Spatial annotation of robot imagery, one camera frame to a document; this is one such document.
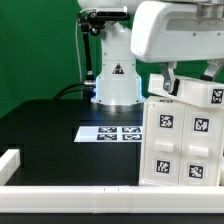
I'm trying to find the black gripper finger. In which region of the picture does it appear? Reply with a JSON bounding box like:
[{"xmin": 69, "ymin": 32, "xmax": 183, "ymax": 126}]
[
  {"xmin": 200, "ymin": 59, "xmax": 224, "ymax": 81},
  {"xmin": 160, "ymin": 62, "xmax": 180, "ymax": 96}
]

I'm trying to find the grey depth camera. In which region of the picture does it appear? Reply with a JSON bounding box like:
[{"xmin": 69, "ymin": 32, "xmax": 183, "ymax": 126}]
[{"xmin": 90, "ymin": 6, "xmax": 129, "ymax": 21}]

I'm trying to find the white marker base plate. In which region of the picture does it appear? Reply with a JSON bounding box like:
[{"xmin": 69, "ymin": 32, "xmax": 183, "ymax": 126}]
[{"xmin": 74, "ymin": 126, "xmax": 142, "ymax": 143}]

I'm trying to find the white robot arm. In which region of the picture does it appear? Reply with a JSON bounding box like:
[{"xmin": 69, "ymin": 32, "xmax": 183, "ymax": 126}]
[{"xmin": 78, "ymin": 0, "xmax": 224, "ymax": 107}]

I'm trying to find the white cabinet body box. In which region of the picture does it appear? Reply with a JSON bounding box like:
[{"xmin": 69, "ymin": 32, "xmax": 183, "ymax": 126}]
[{"xmin": 139, "ymin": 96, "xmax": 224, "ymax": 186}]

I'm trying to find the white cabinet top block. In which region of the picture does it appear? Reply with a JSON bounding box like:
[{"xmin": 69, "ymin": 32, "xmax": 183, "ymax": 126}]
[{"xmin": 148, "ymin": 74, "xmax": 224, "ymax": 108}]

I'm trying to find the white U-shaped fence frame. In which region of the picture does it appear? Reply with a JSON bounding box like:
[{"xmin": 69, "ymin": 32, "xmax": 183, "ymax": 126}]
[{"xmin": 0, "ymin": 149, "xmax": 224, "ymax": 214}]

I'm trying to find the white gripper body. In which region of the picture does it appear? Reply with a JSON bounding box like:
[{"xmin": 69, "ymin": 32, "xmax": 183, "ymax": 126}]
[{"xmin": 131, "ymin": 1, "xmax": 224, "ymax": 63}]

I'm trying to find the black cable bundle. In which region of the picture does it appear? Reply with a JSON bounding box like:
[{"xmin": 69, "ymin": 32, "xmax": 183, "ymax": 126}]
[{"xmin": 53, "ymin": 82, "xmax": 98, "ymax": 101}]

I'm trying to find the white cabinet door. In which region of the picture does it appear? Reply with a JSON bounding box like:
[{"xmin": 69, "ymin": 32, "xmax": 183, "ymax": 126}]
[
  {"xmin": 145, "ymin": 99, "xmax": 185, "ymax": 184},
  {"xmin": 179, "ymin": 106, "xmax": 224, "ymax": 186}
]

